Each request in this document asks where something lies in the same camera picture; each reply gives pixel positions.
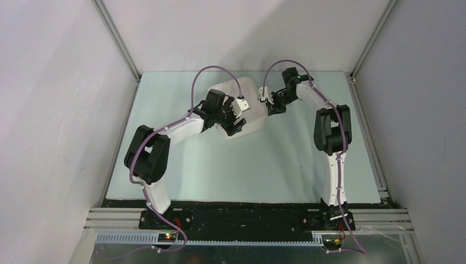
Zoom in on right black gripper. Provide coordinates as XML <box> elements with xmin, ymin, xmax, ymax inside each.
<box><xmin>265</xmin><ymin>90</ymin><xmax>298</xmax><ymax>116</ymax></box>

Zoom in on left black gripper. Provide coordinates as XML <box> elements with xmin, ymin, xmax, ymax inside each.
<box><xmin>214</xmin><ymin>97</ymin><xmax>246</xmax><ymax>136</ymax></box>

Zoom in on white medicine kit case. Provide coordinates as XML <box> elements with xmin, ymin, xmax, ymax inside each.
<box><xmin>209</xmin><ymin>76</ymin><xmax>268</xmax><ymax>140</ymax></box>

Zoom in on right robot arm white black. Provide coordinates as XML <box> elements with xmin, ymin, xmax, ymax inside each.
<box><xmin>258</xmin><ymin>67</ymin><xmax>352</xmax><ymax>230</ymax></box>

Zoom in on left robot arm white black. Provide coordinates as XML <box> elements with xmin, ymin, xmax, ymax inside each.
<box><xmin>124</xmin><ymin>90</ymin><xmax>251</xmax><ymax>229</ymax></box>

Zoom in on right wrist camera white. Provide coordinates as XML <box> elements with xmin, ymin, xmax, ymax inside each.
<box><xmin>258</xmin><ymin>86</ymin><xmax>273</xmax><ymax>103</ymax></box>

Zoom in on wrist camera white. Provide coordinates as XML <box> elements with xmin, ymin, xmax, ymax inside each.
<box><xmin>258</xmin><ymin>86</ymin><xmax>273</xmax><ymax>103</ymax></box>
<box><xmin>231</xmin><ymin>97</ymin><xmax>251</xmax><ymax>118</ymax></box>

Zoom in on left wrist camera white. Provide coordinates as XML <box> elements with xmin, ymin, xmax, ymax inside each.
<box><xmin>231</xmin><ymin>97</ymin><xmax>251</xmax><ymax>118</ymax></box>

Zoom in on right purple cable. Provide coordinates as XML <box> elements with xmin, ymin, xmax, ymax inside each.
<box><xmin>261</xmin><ymin>60</ymin><xmax>367</xmax><ymax>254</ymax></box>

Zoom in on purple cable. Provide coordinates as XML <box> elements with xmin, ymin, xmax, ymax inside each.
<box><xmin>261</xmin><ymin>60</ymin><xmax>367</xmax><ymax>254</ymax></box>
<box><xmin>129</xmin><ymin>65</ymin><xmax>245</xmax><ymax>253</ymax></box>

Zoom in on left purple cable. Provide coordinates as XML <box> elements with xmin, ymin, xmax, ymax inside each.
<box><xmin>129</xmin><ymin>65</ymin><xmax>245</xmax><ymax>253</ymax></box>

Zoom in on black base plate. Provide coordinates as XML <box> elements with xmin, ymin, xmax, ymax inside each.
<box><xmin>138</xmin><ymin>201</ymin><xmax>356</xmax><ymax>243</ymax></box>

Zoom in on aluminium frame rail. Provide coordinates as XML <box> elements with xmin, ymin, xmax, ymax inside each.
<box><xmin>345</xmin><ymin>72</ymin><xmax>414</xmax><ymax>234</ymax></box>

